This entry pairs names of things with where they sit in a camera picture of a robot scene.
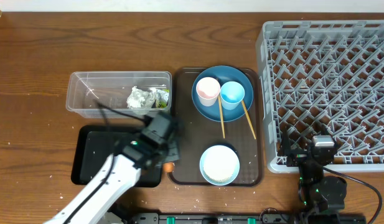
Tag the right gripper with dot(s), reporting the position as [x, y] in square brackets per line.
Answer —
[297, 155]

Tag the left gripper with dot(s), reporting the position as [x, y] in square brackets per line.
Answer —
[177, 149]

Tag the orange carrot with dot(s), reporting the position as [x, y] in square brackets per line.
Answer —
[168, 167]

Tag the wooden chopstick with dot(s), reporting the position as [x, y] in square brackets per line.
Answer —
[248, 119]
[221, 116]

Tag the green white wrapper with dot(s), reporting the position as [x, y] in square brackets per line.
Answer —
[161, 97]

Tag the light blue bowl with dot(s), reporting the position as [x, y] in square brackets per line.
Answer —
[219, 164]

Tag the white rice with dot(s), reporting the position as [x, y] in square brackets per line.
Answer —
[219, 163]

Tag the white napkin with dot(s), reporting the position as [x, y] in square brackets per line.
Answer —
[139, 99]

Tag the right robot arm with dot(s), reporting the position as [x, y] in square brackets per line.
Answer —
[323, 196]

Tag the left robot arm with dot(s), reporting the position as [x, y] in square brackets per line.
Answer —
[120, 172]

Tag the grey plastic dishwasher rack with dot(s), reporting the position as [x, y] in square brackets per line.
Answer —
[324, 73]

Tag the brown serving tray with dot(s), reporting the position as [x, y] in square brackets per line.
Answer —
[198, 133]

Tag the black plastic tray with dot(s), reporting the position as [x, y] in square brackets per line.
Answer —
[92, 151]

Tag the pink cup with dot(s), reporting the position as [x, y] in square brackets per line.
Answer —
[208, 89]

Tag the light blue cup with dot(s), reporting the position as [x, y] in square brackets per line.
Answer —
[231, 94]

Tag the clear plastic bin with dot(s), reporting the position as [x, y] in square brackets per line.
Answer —
[87, 89]

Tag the dark blue plate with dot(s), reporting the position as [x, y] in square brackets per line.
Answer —
[224, 74]

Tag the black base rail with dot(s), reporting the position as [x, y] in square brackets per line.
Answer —
[266, 218]

